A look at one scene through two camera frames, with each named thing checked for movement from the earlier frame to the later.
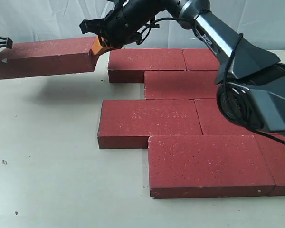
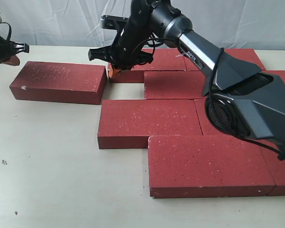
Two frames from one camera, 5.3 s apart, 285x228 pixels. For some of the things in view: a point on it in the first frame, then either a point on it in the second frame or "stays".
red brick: (128, 65) stays
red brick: (44, 58) -> (61, 82)
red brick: (129, 123) stays
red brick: (181, 84) stays
